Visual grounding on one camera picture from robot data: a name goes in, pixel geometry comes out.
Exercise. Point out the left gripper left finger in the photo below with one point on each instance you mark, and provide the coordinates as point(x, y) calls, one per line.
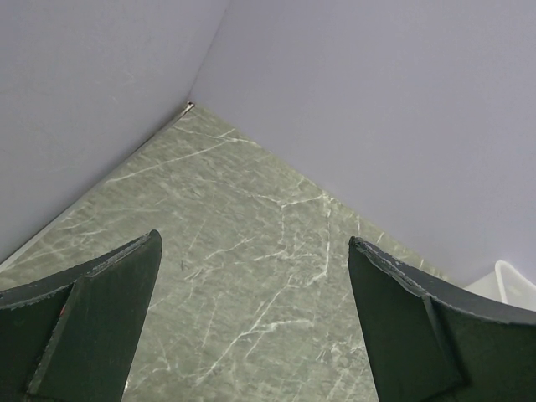
point(72, 336)

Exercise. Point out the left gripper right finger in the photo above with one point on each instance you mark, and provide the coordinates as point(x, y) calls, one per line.
point(429, 340)

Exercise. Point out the white plastic basin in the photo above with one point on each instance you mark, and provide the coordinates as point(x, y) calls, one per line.
point(505, 284)

